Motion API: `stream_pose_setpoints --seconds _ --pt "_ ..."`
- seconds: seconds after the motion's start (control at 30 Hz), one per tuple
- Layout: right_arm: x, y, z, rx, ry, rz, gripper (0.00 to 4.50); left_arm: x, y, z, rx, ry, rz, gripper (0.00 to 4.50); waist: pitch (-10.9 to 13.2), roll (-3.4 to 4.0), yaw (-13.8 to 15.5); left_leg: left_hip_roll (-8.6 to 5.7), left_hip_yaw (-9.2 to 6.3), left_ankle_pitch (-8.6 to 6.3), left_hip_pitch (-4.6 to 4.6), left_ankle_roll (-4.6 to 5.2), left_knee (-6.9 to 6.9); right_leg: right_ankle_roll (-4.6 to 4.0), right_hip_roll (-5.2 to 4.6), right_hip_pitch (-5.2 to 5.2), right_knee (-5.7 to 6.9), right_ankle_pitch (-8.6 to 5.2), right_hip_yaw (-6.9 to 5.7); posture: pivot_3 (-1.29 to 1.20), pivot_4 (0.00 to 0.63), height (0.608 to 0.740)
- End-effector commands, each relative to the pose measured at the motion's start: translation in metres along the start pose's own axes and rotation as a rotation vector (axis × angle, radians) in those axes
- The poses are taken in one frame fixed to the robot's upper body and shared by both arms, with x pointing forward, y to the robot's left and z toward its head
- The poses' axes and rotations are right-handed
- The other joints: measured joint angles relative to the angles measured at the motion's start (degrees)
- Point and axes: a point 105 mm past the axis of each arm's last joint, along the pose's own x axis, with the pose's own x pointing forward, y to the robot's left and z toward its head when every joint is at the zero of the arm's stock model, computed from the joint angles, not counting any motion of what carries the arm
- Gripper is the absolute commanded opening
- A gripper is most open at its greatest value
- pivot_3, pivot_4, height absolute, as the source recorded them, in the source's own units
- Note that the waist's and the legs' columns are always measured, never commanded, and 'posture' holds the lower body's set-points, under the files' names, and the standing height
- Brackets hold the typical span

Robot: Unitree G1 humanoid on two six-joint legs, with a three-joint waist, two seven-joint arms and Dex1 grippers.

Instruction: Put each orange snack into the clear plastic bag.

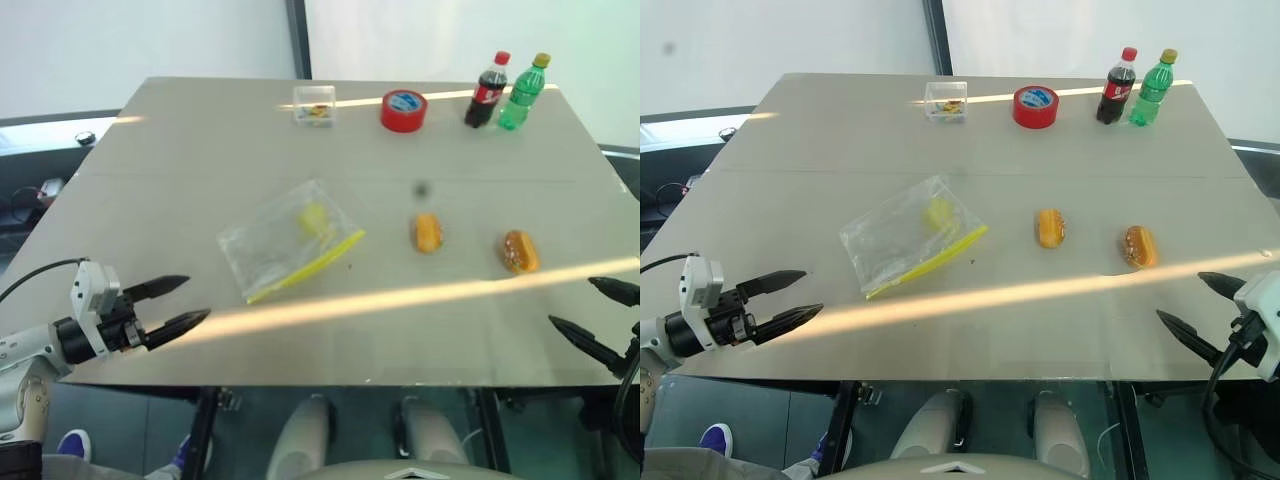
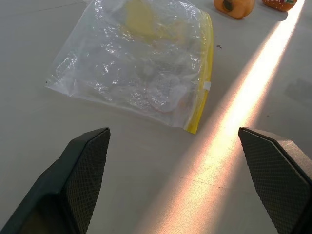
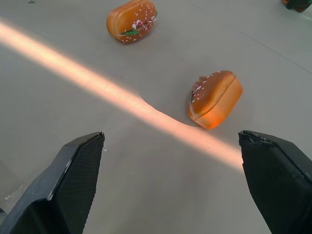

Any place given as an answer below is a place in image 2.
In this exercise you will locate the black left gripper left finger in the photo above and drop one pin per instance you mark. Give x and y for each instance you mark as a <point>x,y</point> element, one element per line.
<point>73,180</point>

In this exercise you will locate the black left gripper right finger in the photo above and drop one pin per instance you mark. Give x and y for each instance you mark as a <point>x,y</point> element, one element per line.
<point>278,178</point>

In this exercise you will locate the clear yellow-zip plastic bag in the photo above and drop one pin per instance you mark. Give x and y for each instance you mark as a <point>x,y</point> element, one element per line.
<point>136,63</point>

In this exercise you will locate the toy sesame burger bun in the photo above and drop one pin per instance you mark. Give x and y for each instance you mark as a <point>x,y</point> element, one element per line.
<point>280,4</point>

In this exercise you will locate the orange bell pepper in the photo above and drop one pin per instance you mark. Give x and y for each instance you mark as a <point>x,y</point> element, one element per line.
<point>234,7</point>

